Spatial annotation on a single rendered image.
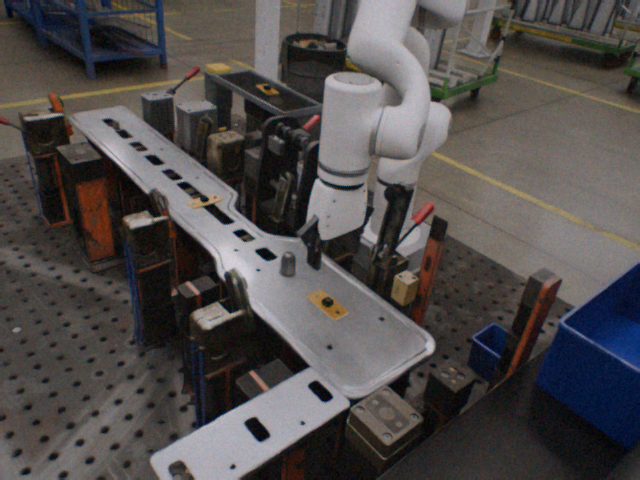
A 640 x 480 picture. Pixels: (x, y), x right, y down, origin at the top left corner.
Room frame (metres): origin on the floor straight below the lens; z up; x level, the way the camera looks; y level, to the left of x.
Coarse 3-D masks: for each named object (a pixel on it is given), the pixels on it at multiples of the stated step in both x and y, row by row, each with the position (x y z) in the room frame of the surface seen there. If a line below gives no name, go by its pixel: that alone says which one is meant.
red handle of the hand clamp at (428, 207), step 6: (426, 204) 0.96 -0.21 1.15; (432, 204) 0.96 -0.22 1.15; (420, 210) 0.95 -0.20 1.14; (426, 210) 0.95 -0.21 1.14; (432, 210) 0.95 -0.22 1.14; (414, 216) 0.94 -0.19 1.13; (420, 216) 0.94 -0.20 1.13; (426, 216) 0.94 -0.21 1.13; (414, 222) 0.93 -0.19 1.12; (420, 222) 0.93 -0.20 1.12; (402, 228) 0.92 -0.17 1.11; (408, 228) 0.92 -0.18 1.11; (402, 234) 0.91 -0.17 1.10; (408, 234) 0.92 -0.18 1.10; (402, 240) 0.90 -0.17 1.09; (378, 252) 0.89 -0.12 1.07; (384, 252) 0.88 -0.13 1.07
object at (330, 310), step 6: (312, 294) 0.81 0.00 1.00; (318, 294) 0.81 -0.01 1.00; (324, 294) 0.81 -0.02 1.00; (312, 300) 0.79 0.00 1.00; (318, 300) 0.79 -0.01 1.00; (324, 300) 0.78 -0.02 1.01; (330, 300) 0.79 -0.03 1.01; (318, 306) 0.78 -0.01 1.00; (324, 306) 0.78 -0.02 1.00; (330, 306) 0.78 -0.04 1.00; (336, 306) 0.78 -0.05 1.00; (342, 306) 0.78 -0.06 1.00; (330, 312) 0.76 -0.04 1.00; (342, 312) 0.76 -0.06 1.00; (336, 318) 0.75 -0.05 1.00
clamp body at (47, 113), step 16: (32, 112) 1.42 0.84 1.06; (48, 112) 1.43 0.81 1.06; (32, 128) 1.38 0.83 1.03; (48, 128) 1.41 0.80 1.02; (64, 128) 1.44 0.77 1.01; (32, 144) 1.38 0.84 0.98; (48, 144) 1.40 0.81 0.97; (64, 144) 1.43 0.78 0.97; (48, 160) 1.40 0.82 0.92; (32, 176) 1.40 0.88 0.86; (48, 176) 1.40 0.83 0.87; (48, 192) 1.39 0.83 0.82; (64, 192) 1.41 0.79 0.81; (48, 208) 1.38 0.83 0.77; (64, 208) 1.41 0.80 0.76; (48, 224) 1.37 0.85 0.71; (64, 224) 1.40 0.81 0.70
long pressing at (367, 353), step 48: (96, 144) 1.39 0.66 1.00; (144, 144) 1.42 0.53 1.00; (144, 192) 1.16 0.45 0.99; (240, 240) 0.97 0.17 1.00; (288, 240) 0.99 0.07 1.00; (288, 288) 0.82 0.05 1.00; (336, 288) 0.84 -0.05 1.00; (288, 336) 0.69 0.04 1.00; (336, 336) 0.70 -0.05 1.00; (384, 336) 0.71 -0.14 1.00; (336, 384) 0.59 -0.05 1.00; (384, 384) 0.61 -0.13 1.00
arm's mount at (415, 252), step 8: (424, 224) 1.47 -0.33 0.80; (424, 232) 1.42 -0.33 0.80; (360, 240) 1.35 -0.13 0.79; (424, 240) 1.38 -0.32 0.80; (360, 248) 1.35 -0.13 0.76; (368, 248) 1.32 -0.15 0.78; (408, 248) 1.33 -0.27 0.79; (416, 248) 1.33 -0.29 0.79; (424, 248) 1.35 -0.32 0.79; (360, 256) 1.35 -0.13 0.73; (408, 256) 1.30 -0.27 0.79; (416, 256) 1.33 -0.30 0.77; (360, 264) 1.34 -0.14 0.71; (368, 264) 1.32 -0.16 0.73; (416, 264) 1.34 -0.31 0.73; (416, 272) 1.34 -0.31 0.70
